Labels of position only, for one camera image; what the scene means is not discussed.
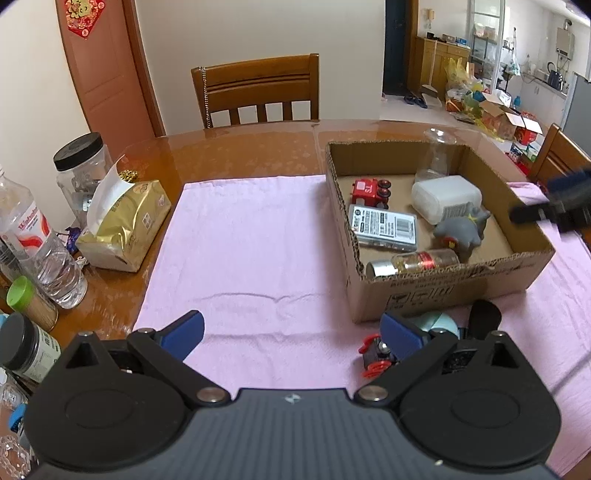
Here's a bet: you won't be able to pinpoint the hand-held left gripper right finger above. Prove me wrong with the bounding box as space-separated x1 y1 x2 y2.
353 310 543 410

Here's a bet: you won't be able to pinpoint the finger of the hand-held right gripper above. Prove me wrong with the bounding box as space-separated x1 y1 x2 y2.
547 168 591 200
509 202 552 225

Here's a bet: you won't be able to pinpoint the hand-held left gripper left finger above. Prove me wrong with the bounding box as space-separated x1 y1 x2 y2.
44 310 230 410

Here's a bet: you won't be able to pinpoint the black toy car red wheels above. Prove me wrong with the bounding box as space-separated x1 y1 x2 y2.
360 335 403 380

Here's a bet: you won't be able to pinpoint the light teal computer mouse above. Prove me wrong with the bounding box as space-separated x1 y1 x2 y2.
411 310 460 341

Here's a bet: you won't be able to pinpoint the brown cardboard box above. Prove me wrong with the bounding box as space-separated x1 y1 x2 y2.
325 138 556 324

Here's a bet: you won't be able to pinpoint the clear bottle of gold pins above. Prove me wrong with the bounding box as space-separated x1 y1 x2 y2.
366 248 461 279

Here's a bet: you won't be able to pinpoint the black oval case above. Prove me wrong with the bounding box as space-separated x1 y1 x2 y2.
466 299 503 341

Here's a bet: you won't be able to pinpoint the white plastic box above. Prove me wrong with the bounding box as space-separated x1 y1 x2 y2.
411 175 483 225

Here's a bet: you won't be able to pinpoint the clear plastic jar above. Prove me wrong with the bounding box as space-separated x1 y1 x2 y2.
414 128 458 183

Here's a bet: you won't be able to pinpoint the clear plastic case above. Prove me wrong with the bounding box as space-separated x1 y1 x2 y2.
348 204 419 252

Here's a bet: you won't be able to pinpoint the red toy train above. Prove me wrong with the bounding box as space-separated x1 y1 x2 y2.
350 178 393 210

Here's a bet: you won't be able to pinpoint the wooden chair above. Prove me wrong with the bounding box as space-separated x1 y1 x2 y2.
191 54 320 130
526 123 591 186

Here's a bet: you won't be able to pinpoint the grey refrigerator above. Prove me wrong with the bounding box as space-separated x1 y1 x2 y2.
561 73 591 139

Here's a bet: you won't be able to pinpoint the open cardboard box on floor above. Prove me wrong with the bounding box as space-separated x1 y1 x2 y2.
478 95 544 140

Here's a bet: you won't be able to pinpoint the pink towel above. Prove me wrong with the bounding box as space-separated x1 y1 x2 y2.
133 174 591 477

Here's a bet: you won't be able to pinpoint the gold tissue pack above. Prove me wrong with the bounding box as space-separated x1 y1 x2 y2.
76 154 172 273

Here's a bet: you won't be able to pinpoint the yellow plastic bags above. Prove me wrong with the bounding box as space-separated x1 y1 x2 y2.
444 58 485 123

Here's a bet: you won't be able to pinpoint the green cap toothpick holder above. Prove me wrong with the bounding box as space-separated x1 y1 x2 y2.
6 276 58 332

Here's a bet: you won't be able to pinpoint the dark jar black lid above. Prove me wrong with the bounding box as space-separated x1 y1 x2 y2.
0 312 62 383

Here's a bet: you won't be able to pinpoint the wooden cabinet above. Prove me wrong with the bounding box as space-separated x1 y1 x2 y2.
412 37 472 93

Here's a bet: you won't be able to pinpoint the clear water bottle red label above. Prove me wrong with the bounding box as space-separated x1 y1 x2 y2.
0 166 88 309

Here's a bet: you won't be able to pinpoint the plastic jar black lid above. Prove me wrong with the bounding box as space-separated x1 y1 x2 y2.
54 132 114 229

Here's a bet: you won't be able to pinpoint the dark blue door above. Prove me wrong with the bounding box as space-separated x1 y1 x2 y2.
383 0 419 96

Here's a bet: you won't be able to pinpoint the glass dish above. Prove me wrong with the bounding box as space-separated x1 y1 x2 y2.
0 434 31 479

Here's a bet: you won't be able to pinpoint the brown wooden door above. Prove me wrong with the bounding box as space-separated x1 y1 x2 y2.
54 0 167 139

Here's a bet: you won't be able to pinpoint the red door decoration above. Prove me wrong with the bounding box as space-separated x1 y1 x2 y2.
65 0 106 40

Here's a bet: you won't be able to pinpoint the wall water heater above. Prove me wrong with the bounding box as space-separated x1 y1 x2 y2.
555 27 576 59

